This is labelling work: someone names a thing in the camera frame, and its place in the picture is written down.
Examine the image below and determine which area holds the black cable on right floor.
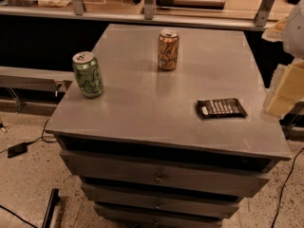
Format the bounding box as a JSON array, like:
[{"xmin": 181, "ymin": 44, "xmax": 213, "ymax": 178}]
[{"xmin": 270, "ymin": 146, "xmax": 304, "ymax": 228}]

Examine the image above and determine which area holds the black cable on left floor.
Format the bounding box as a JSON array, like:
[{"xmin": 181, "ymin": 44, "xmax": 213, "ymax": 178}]
[{"xmin": 0, "ymin": 204, "xmax": 39, "ymax": 228}]

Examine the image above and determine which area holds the black rxbar chocolate wrapper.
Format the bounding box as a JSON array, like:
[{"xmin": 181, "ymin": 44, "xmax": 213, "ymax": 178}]
[{"xmin": 197, "ymin": 98, "xmax": 248, "ymax": 119}]

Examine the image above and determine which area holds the long grey shelf rail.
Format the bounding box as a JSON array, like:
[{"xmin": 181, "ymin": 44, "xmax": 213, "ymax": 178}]
[{"xmin": 0, "ymin": 6, "xmax": 275, "ymax": 31}]

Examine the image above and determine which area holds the black power adapter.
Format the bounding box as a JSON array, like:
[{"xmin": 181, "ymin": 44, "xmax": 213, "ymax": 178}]
[{"xmin": 8, "ymin": 142, "xmax": 28, "ymax": 159}]

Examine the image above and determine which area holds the grey metal bench rail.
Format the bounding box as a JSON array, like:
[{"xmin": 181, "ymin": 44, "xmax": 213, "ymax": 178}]
[{"xmin": 0, "ymin": 66, "xmax": 74, "ymax": 93}]

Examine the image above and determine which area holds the orange LaCroix can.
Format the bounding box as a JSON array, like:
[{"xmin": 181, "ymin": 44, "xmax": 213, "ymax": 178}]
[{"xmin": 158, "ymin": 29, "xmax": 180, "ymax": 70}]

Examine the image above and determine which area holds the black cable on floor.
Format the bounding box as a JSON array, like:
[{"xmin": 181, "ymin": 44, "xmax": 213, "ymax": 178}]
[
  {"xmin": 270, "ymin": 146, "xmax": 304, "ymax": 228},
  {"xmin": 0, "ymin": 204, "xmax": 39, "ymax": 228}
]

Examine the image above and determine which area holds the black bar on floor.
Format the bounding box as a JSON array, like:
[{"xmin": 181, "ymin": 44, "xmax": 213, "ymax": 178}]
[{"xmin": 42, "ymin": 188, "xmax": 60, "ymax": 228}]

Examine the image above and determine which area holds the grey metal drawer cabinet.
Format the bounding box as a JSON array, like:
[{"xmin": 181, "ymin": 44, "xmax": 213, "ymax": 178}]
[{"xmin": 47, "ymin": 25, "xmax": 291, "ymax": 228}]

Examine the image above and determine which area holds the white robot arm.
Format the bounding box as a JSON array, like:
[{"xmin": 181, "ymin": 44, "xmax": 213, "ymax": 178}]
[{"xmin": 262, "ymin": 0, "xmax": 304, "ymax": 119}]

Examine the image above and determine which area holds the green soda can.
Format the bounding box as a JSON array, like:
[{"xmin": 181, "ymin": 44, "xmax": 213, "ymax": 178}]
[{"xmin": 72, "ymin": 51, "xmax": 104, "ymax": 98}]

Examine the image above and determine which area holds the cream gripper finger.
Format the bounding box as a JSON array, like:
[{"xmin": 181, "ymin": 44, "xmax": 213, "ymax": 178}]
[
  {"xmin": 264, "ymin": 60, "xmax": 304, "ymax": 118},
  {"xmin": 261, "ymin": 17, "xmax": 288, "ymax": 43}
]

